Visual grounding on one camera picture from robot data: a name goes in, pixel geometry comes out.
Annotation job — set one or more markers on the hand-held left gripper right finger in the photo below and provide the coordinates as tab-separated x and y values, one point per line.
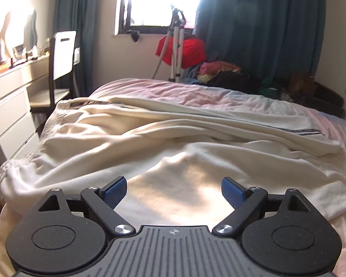
233	192

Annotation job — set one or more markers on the white and black chair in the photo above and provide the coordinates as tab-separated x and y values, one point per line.
65	54

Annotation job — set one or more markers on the black sofa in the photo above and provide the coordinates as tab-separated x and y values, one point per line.
328	98

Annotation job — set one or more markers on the garment steamer stand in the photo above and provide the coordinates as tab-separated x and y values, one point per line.
176	49

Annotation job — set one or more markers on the white vanity dresser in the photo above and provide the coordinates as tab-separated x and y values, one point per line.
11	115

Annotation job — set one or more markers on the bed with pastel duvet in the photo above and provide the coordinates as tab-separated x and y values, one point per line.
190	92

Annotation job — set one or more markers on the pile of mixed clothes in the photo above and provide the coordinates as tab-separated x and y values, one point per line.
219	69

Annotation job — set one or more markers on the white spray bottle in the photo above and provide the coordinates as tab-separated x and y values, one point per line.
1	49

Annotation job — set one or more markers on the narrow teal curtain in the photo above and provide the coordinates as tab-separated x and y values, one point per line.
75	11

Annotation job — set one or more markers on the red cloth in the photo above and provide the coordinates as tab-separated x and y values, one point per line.
193	52

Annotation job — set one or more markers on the dark framed window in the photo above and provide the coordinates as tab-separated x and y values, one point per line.
155	0

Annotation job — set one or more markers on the wavy framed vanity mirror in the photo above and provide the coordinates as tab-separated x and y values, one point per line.
30	31

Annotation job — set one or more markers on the wide teal curtain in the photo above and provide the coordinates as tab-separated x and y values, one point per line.
262	20

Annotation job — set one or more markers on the black cloth on sill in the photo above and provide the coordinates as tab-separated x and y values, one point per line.
134	34

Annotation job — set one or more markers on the cream pants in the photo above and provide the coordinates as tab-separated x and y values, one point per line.
161	138

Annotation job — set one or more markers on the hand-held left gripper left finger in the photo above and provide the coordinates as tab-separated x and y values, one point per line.
115	192

